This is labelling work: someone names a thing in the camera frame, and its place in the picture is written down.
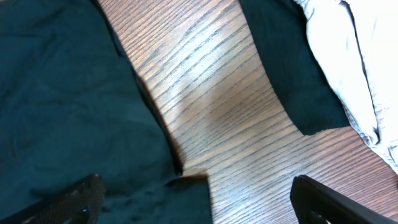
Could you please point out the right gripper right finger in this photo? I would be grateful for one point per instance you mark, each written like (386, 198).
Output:
(314, 202)

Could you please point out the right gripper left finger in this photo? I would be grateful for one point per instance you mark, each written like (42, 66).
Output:
(80, 203)

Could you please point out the black shorts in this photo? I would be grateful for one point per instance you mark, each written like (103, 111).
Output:
(71, 106)

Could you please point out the beige pink trousers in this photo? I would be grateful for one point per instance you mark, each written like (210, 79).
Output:
(355, 44)

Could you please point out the black garment under pile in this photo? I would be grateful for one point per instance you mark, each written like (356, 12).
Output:
(278, 28)

